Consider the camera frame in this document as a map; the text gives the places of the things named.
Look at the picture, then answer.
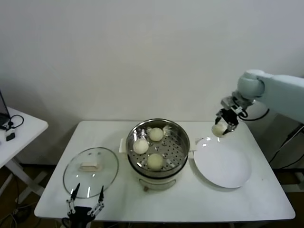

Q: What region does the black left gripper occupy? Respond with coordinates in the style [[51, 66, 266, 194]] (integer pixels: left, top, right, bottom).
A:
[[65, 182, 105, 228]]

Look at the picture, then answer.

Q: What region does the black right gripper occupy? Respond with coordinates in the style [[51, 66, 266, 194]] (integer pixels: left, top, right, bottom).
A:
[[215, 108, 240, 136]]

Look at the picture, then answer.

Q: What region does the white steamed baozi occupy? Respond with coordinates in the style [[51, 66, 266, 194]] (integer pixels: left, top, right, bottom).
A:
[[149, 127, 164, 142], [147, 153, 164, 171], [133, 139, 150, 154], [211, 122, 228, 137]]

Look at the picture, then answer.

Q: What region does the stainless steel steamer basket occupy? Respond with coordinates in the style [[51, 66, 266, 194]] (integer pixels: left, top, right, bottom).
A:
[[118, 118, 198, 173]]

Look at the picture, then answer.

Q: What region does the glass pot lid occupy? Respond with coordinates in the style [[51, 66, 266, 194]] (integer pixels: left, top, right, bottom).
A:
[[63, 147, 119, 199]]

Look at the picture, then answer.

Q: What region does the white round plate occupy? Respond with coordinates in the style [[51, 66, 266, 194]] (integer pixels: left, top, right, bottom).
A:
[[192, 136, 252, 189]]

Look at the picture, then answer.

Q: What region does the cream electric cooking pot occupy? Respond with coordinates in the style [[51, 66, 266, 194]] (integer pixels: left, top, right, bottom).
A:
[[127, 152, 195, 192]]

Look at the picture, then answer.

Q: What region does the white folding side table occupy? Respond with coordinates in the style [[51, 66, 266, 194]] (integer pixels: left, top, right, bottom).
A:
[[0, 105, 49, 205]]

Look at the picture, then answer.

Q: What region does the black and white power adapter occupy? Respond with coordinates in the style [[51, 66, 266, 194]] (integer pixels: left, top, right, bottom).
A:
[[4, 129, 17, 143]]

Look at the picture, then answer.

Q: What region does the dark laptop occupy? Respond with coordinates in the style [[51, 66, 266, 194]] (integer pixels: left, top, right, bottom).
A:
[[0, 91, 10, 125]]

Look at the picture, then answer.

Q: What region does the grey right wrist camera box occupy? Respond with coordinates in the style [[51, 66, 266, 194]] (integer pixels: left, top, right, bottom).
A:
[[220, 96, 237, 110]]

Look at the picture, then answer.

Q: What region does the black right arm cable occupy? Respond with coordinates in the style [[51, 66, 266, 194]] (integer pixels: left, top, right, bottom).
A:
[[237, 108, 271, 122]]

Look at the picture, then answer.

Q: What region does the black power cable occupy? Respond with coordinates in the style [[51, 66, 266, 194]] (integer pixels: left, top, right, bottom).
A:
[[267, 123, 304, 170]]

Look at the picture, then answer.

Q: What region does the black looped cable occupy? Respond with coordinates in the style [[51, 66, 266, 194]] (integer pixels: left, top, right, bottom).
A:
[[4, 114, 24, 131]]

